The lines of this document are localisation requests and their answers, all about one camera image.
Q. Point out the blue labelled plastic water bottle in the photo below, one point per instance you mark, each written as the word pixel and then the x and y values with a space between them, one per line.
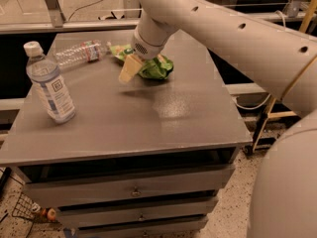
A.
pixel 46 78

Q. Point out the clear crushed plastic bottle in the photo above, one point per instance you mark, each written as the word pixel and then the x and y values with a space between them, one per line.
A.
pixel 88 51

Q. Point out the green rice chip bag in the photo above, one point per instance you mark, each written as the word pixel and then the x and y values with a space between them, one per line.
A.
pixel 157 68

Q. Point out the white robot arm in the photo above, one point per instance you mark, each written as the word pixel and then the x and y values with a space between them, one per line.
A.
pixel 281 61

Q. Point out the white gripper with grille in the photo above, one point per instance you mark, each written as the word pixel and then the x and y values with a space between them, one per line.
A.
pixel 147 48

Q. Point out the middle grey drawer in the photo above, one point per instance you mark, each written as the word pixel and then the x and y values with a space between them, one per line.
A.
pixel 147 209

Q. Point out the black wire basket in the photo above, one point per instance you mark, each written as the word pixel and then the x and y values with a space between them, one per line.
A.
pixel 29 210

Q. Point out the metal railing frame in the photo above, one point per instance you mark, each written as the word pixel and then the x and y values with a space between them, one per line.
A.
pixel 55 15

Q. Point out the grey drawer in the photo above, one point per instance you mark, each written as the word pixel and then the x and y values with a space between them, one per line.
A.
pixel 147 228
pixel 128 186
pixel 147 209

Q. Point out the grey drawer cabinet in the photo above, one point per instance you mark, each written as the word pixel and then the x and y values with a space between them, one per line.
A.
pixel 188 120

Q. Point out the top grey drawer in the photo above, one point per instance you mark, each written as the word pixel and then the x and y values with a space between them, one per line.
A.
pixel 128 186

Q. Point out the bottom grey drawer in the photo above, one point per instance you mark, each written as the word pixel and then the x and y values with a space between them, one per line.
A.
pixel 147 228

